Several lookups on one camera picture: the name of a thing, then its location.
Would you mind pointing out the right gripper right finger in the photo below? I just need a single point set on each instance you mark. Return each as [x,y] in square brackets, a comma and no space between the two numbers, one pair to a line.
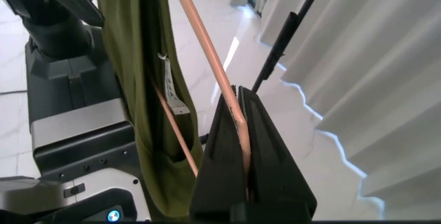
[279,182]

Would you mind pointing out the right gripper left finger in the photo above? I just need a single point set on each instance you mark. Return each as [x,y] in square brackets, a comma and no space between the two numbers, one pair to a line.
[217,175]

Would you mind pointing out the pink clothes hanger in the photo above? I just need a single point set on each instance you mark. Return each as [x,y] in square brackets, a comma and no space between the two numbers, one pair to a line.
[206,48]

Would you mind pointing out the green printed shirt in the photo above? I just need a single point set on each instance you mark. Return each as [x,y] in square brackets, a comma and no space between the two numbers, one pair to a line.
[120,45]

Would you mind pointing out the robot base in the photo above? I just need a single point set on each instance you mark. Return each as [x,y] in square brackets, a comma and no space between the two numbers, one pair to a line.
[76,131]

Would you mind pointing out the black clothes rack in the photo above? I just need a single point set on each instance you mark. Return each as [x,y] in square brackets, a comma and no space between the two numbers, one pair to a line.
[279,45]

